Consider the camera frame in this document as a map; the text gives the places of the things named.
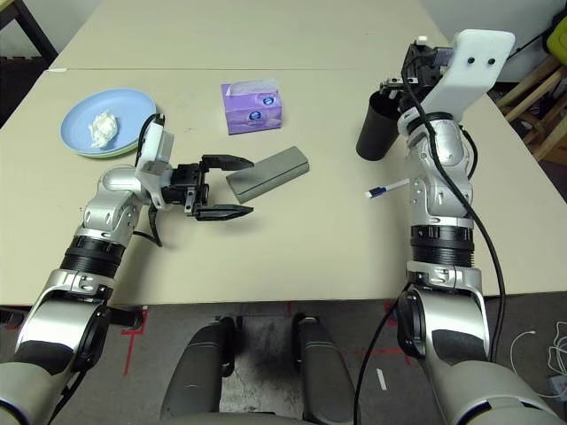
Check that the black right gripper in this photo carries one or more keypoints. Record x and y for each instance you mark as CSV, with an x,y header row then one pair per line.
x,y
436,66

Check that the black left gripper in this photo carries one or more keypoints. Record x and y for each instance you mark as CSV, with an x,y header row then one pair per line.
x,y
181,181

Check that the grey glasses case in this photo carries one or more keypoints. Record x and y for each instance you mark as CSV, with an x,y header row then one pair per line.
x,y
270,175

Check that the pale blue plastic plate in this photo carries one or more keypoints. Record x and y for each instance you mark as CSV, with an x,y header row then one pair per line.
x,y
128,110

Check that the white tissue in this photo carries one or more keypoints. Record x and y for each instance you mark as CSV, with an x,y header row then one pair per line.
x,y
104,128

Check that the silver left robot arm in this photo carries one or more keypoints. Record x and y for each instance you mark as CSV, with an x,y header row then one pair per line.
x,y
115,186

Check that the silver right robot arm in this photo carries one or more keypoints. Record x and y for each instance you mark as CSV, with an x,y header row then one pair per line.
x,y
438,146

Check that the black plastic cup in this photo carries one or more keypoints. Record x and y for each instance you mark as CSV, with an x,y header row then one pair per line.
x,y
376,133

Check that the purple tissue pack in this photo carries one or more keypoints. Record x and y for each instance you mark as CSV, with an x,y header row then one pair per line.
x,y
252,115

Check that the pale green plastic plate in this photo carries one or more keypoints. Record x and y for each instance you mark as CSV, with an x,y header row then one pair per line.
x,y
111,156

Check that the white pen blue band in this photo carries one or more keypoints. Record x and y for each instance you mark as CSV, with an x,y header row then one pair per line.
x,y
376,191

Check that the thin black rod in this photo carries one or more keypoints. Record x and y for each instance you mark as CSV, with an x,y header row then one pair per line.
x,y
531,43

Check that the yellow green container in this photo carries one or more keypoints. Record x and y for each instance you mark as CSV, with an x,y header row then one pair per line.
x,y
558,42

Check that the red floor tape corner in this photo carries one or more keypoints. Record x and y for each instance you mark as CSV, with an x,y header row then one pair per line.
x,y
128,345

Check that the grey robot left leg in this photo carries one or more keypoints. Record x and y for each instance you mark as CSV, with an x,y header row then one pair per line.
x,y
199,372

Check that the grey robot leg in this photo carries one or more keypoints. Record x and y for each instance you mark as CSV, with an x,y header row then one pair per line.
x,y
328,376
199,372

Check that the grey robot right leg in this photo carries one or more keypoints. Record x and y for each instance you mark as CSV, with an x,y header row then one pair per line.
x,y
328,376

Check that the light grey robot pelvis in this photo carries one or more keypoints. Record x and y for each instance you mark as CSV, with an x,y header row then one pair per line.
x,y
235,419

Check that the red floor tape cross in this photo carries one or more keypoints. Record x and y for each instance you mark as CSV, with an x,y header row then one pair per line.
x,y
401,350

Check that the black framed side table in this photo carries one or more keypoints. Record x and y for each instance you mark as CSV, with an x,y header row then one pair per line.
x,y
37,28

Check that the white floor tape strip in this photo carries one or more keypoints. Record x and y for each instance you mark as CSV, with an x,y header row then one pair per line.
x,y
381,380

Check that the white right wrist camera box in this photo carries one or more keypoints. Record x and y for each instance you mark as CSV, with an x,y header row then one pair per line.
x,y
478,75

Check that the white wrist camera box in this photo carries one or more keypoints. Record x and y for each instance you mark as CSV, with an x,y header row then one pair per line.
x,y
155,146
478,75

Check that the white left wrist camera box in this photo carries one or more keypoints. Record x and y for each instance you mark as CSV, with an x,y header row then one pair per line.
x,y
155,146

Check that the light wooden frame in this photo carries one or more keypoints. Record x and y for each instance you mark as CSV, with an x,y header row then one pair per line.
x,y
527,108

